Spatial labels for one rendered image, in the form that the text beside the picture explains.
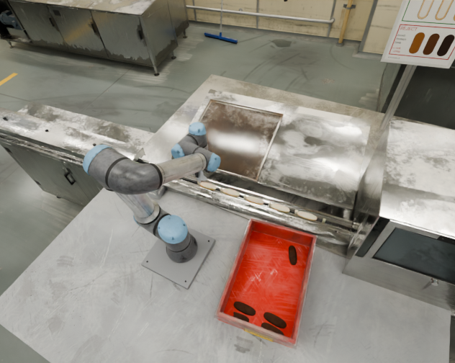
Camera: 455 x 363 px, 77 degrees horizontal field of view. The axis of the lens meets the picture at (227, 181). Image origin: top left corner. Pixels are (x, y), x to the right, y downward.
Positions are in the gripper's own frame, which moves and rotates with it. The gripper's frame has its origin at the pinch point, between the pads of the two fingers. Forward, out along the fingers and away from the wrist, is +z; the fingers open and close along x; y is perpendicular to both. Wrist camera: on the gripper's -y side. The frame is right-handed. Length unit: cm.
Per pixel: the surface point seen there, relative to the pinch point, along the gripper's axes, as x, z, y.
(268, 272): -34, 11, 49
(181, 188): -7.3, 7.2, -10.2
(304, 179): 19, 3, 52
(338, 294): -32, 11, 80
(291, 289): -38, 11, 61
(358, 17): 370, 57, 50
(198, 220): -20.8, 11.4, 6.3
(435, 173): 3, -37, 97
